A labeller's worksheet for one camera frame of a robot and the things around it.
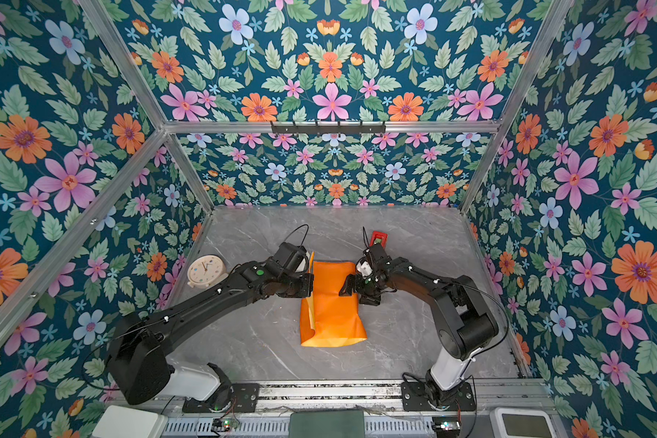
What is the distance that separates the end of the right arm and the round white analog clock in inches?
18.2

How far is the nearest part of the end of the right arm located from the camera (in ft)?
2.47

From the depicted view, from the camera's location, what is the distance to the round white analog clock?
3.15 ft
